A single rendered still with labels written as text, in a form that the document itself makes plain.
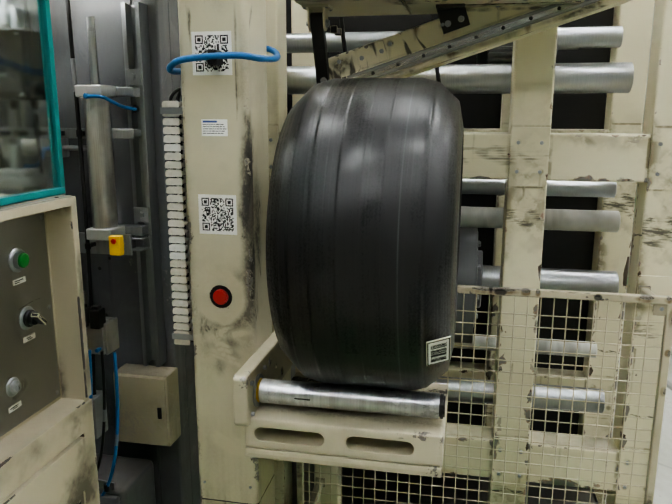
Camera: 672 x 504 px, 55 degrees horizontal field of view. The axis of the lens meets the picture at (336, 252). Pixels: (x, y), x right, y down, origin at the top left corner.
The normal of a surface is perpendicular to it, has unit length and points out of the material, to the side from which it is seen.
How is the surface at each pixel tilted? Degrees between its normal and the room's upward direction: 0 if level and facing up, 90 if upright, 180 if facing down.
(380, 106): 35
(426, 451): 90
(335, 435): 90
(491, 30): 90
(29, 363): 90
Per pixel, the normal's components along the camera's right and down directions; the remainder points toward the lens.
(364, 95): -0.09, -0.76
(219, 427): -0.20, 0.20
